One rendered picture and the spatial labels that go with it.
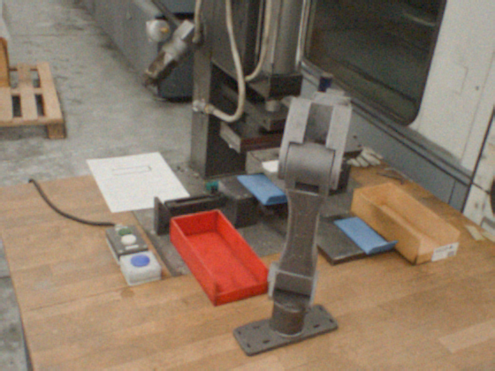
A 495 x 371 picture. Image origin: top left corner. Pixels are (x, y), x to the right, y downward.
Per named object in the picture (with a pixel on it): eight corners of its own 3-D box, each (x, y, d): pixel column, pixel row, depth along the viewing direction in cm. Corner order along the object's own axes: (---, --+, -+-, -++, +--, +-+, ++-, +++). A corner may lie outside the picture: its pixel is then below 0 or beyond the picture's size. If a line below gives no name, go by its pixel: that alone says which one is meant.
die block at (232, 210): (233, 230, 138) (236, 202, 135) (217, 209, 146) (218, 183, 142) (303, 215, 147) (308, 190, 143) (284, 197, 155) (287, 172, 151)
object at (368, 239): (371, 257, 130) (374, 246, 128) (333, 223, 141) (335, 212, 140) (396, 251, 133) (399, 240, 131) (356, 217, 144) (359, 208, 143)
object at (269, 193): (267, 208, 131) (270, 196, 130) (237, 177, 143) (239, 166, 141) (293, 204, 134) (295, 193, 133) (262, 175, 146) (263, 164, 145)
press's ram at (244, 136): (239, 166, 129) (251, 33, 114) (194, 123, 148) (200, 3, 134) (307, 156, 137) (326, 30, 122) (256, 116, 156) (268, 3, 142)
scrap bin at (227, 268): (214, 307, 113) (216, 283, 110) (169, 240, 132) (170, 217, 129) (267, 293, 119) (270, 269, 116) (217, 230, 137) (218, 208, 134)
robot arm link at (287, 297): (273, 255, 107) (267, 273, 102) (320, 266, 105) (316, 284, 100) (270, 283, 110) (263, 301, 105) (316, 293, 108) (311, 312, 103)
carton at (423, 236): (413, 268, 132) (421, 240, 128) (348, 215, 151) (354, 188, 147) (453, 257, 138) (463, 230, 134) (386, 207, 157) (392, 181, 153)
